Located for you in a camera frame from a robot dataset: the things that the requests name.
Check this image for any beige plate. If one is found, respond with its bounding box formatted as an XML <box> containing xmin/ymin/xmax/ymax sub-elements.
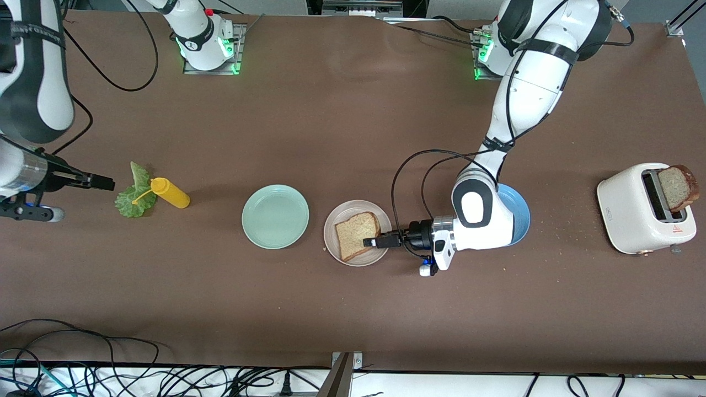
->
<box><xmin>323</xmin><ymin>200</ymin><xmax>393</xmax><ymax>267</ymax></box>

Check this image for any aluminium post with bracket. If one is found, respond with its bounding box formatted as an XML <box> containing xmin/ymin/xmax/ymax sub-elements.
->
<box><xmin>316</xmin><ymin>351</ymin><xmax>365</xmax><ymax>397</ymax></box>

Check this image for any brown bread slice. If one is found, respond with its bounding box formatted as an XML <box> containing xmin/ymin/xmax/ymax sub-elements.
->
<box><xmin>335</xmin><ymin>212</ymin><xmax>382</xmax><ymax>262</ymax></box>
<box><xmin>657</xmin><ymin>164</ymin><xmax>700</xmax><ymax>213</ymax></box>

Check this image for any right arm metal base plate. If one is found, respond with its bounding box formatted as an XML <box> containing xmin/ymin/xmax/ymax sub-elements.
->
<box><xmin>182</xmin><ymin>22</ymin><xmax>247</xmax><ymax>76</ymax></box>

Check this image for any green lettuce leaf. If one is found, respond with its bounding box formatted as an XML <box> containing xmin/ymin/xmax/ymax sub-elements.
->
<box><xmin>115</xmin><ymin>161</ymin><xmax>158</xmax><ymax>218</ymax></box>

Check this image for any yellow squeeze bottle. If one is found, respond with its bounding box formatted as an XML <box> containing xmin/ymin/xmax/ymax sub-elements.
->
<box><xmin>131</xmin><ymin>176</ymin><xmax>191</xmax><ymax>210</ymax></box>

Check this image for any teal cable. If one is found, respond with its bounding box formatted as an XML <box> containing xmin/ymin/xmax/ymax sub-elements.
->
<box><xmin>0</xmin><ymin>358</ymin><xmax>75</xmax><ymax>397</ymax></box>

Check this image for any white toaster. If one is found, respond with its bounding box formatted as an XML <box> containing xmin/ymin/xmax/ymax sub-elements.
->
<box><xmin>597</xmin><ymin>162</ymin><xmax>697</xmax><ymax>256</ymax></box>

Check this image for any mint green plate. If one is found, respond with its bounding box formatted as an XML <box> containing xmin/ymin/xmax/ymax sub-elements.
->
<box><xmin>242</xmin><ymin>184</ymin><xmax>310</xmax><ymax>250</ymax></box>

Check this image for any blue plate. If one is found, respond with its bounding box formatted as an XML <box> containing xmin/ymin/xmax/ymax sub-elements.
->
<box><xmin>496</xmin><ymin>184</ymin><xmax>531</xmax><ymax>246</ymax></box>

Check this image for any aluminium frame post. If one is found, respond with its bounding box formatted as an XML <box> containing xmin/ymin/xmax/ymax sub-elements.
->
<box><xmin>665</xmin><ymin>0</ymin><xmax>706</xmax><ymax>39</ymax></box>

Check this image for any grey metal rail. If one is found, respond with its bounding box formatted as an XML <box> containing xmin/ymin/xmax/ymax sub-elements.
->
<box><xmin>322</xmin><ymin>0</ymin><xmax>404</xmax><ymax>18</ymax></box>

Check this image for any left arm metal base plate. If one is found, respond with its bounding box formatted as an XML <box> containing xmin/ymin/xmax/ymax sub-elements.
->
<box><xmin>472</xmin><ymin>30</ymin><xmax>500</xmax><ymax>82</ymax></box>

